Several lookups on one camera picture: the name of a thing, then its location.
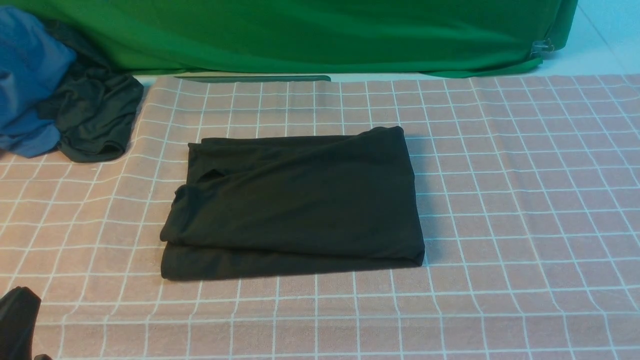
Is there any dark gray long-sleeve top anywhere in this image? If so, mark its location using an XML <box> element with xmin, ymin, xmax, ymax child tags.
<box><xmin>159</xmin><ymin>126</ymin><xmax>426</xmax><ymax>281</ymax></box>

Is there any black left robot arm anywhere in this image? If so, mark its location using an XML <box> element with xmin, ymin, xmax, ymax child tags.
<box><xmin>0</xmin><ymin>286</ymin><xmax>51</xmax><ymax>360</ymax></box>

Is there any green backdrop cloth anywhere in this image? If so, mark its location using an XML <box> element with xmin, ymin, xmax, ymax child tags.
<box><xmin>1</xmin><ymin>0</ymin><xmax>578</xmax><ymax>79</ymax></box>

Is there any pink white-grid tablecloth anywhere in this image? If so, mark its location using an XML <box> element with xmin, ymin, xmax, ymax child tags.
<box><xmin>0</xmin><ymin>74</ymin><xmax>640</xmax><ymax>360</ymax></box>

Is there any dark gray crumpled garment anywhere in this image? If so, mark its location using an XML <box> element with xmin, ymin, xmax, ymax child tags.
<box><xmin>35</xmin><ymin>19</ymin><xmax>144</xmax><ymax>163</ymax></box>

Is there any metal binder clip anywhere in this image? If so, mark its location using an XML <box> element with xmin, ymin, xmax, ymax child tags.
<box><xmin>530</xmin><ymin>38</ymin><xmax>555</xmax><ymax>58</ymax></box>

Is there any blue garment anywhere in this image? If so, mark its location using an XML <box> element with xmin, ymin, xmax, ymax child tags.
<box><xmin>0</xmin><ymin>6</ymin><xmax>77</xmax><ymax>158</ymax></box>

